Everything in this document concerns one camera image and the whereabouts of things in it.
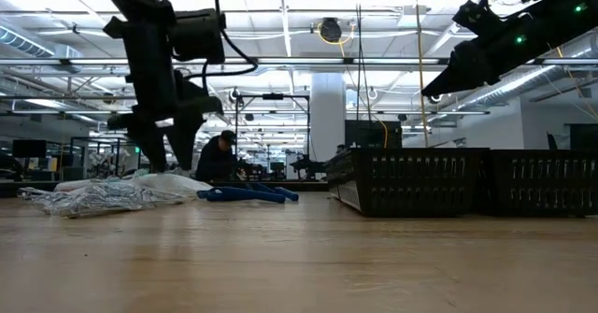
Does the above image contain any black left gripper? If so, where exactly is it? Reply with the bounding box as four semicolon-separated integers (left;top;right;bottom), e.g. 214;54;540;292
102;16;225;175

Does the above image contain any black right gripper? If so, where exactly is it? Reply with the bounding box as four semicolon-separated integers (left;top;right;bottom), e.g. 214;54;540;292
420;15;544;99

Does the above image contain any blue disposable razor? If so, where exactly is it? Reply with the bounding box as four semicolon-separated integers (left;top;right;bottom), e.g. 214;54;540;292
247;181;300;203
196;186;287;205
242;181;277;192

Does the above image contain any black slotted plastic basket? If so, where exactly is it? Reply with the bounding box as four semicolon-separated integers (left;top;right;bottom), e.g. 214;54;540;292
325;147;491;219
476;149;598;219

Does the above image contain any person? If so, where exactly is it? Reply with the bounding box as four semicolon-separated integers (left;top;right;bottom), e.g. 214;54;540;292
194;129;240;183

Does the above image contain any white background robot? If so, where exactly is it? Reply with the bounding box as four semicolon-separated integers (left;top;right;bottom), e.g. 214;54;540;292
88;149;132;178

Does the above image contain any black screen behind baskets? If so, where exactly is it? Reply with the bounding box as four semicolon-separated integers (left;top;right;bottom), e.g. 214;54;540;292
344;120;403;149

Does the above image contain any white building column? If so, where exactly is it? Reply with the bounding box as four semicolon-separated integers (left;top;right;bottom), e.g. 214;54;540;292
310;73;348;163

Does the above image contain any small black background monitor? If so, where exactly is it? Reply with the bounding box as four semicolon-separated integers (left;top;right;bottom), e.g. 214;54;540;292
12;139;48;159

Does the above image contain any large black background monitor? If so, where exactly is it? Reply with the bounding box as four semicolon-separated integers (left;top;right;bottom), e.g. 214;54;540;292
563;123;598;151

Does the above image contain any low black background frame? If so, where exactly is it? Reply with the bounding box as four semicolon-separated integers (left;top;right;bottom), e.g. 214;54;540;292
69;136;154;179

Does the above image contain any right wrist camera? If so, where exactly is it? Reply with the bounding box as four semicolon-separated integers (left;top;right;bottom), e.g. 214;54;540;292
451;0;508;36

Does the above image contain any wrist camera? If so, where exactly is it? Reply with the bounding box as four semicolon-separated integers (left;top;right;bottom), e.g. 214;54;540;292
451;0;508;36
168;7;227;65

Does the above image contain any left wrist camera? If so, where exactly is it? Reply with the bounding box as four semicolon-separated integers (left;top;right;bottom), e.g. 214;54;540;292
168;7;227;65

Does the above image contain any black background station frame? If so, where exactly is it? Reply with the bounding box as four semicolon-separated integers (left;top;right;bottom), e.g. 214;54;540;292
235;92;311;178

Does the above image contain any black ceiling cable reel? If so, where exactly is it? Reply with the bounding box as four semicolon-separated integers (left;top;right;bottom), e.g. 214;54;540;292
320;17;343;43

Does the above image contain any black aluminium table frame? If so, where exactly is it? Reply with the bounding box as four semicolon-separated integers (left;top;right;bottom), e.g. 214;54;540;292
0;180;328;198

